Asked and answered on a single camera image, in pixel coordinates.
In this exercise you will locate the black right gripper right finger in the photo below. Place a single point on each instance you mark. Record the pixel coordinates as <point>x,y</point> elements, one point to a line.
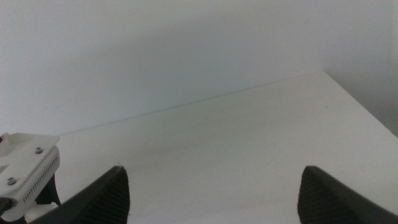
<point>323,202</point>

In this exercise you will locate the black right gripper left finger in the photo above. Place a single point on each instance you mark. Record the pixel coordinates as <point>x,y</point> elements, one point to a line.
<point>105,199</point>

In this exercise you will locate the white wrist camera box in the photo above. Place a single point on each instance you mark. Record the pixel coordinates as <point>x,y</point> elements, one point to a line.
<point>25,168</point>

